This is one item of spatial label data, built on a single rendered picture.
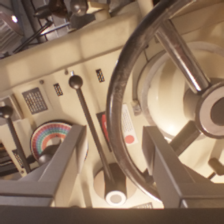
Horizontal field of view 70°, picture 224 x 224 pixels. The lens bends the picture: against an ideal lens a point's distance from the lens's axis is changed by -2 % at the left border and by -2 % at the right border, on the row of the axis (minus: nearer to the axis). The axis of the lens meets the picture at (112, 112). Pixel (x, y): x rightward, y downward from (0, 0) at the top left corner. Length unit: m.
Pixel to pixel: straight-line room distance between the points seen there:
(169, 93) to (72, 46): 0.27
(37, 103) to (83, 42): 0.21
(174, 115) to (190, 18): 0.25
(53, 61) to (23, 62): 0.08
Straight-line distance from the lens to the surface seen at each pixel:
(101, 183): 0.57
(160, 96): 0.36
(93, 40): 0.46
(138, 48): 0.22
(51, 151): 0.46
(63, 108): 0.49
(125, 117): 0.48
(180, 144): 0.29
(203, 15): 0.52
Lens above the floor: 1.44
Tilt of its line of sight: 5 degrees up
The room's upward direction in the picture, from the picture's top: 107 degrees counter-clockwise
